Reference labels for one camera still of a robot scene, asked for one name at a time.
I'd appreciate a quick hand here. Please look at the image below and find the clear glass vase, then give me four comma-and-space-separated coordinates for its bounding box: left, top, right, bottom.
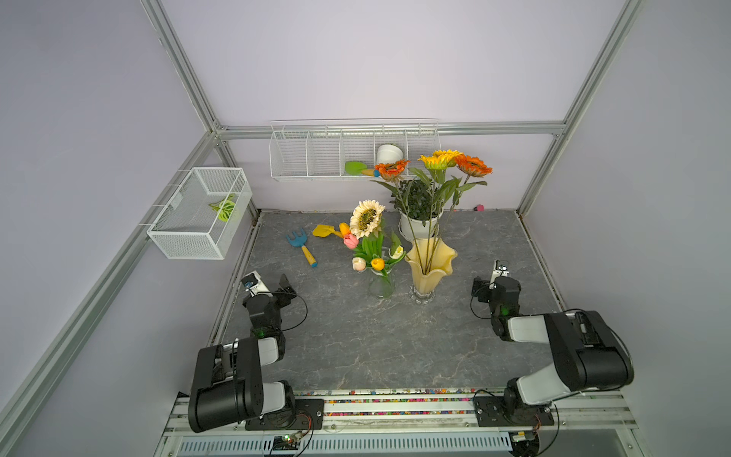
369, 264, 394, 299

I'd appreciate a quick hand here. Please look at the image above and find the blue toy rake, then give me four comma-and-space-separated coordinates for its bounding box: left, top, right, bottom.
286, 228, 318, 268

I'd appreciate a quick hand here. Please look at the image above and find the aluminium frame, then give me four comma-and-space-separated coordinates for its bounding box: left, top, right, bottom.
1, 1, 643, 455

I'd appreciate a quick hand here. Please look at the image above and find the potted green plant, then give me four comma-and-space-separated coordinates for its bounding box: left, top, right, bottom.
392, 178, 443, 242

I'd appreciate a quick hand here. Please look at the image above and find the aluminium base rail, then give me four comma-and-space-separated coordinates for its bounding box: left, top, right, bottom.
154, 388, 652, 456

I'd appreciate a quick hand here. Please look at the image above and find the yellow gerbera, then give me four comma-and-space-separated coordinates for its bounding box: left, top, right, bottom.
425, 150, 462, 171

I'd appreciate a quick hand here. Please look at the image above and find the long white wire basket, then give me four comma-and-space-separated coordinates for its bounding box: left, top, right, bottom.
270, 120, 441, 181

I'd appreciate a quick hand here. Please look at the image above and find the yellow fluted vase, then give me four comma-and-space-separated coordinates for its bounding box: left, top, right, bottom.
405, 237, 458, 304

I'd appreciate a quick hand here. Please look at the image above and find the green toy in basket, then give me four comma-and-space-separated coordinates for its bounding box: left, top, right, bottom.
209, 194, 236, 222

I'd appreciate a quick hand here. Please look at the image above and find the cream gerbera flower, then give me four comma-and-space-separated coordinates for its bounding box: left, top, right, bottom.
348, 200, 405, 257

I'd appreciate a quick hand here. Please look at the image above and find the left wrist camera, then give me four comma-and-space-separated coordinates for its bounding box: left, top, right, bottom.
240, 270, 271, 296

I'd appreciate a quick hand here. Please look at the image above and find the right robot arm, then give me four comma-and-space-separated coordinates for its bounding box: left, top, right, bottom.
470, 276, 635, 427

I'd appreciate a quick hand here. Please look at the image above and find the orange gerbera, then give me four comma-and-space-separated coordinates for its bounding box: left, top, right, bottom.
375, 160, 411, 254
427, 153, 494, 275

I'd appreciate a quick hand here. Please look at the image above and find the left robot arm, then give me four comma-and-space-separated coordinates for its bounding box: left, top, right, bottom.
188, 272, 297, 433

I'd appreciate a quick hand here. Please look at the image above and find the yellow sunflower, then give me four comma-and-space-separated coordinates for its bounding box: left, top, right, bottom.
405, 152, 460, 275

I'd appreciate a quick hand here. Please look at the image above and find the green toy shovel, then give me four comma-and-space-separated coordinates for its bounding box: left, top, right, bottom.
345, 161, 381, 177

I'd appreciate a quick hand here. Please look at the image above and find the yellow toy shovel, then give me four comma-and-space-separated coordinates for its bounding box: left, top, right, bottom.
312, 225, 343, 238

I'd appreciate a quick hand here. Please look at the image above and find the white empty pot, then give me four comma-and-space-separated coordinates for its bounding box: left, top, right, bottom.
376, 144, 405, 164

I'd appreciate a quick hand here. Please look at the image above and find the small white wire basket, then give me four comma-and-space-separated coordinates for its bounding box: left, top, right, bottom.
147, 167, 252, 260

